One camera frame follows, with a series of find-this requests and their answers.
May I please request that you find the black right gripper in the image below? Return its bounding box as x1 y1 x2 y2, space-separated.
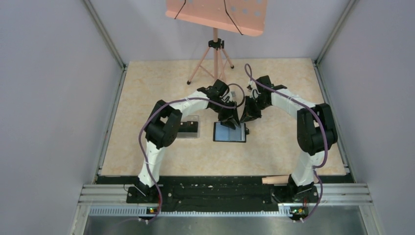
240 95 271 123

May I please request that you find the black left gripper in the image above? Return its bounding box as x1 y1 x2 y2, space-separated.
210 99 241 130

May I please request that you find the black leather card holder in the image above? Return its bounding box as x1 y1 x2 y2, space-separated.
213 122 250 142

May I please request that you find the clear acrylic tray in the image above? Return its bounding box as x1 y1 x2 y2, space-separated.
177 115 200 139

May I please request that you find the pink toy microphone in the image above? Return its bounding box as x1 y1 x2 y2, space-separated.
261 175 289 185

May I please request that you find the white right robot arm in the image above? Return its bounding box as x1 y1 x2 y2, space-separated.
240 75 338 202

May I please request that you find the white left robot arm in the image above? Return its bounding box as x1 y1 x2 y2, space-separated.
135 80 241 202

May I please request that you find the pink music stand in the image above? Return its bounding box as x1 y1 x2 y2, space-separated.
165 0 268 85

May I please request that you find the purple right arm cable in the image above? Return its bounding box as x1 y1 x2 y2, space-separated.
244 63 329 223

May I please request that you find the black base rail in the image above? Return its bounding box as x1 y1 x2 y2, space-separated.
94 175 357 215

